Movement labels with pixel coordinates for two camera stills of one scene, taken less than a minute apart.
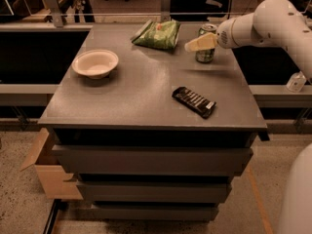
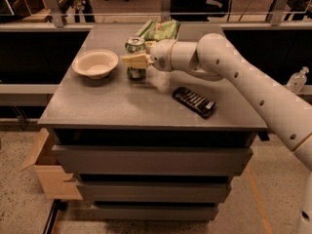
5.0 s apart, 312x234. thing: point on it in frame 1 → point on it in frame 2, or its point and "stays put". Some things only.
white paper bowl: x=96 y=63 stays put
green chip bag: x=163 y=35 stays put
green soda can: x=206 y=55 → x=135 y=46
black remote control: x=193 y=101 stays put
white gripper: x=223 y=36 → x=161 y=55
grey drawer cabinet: x=154 y=134 stays put
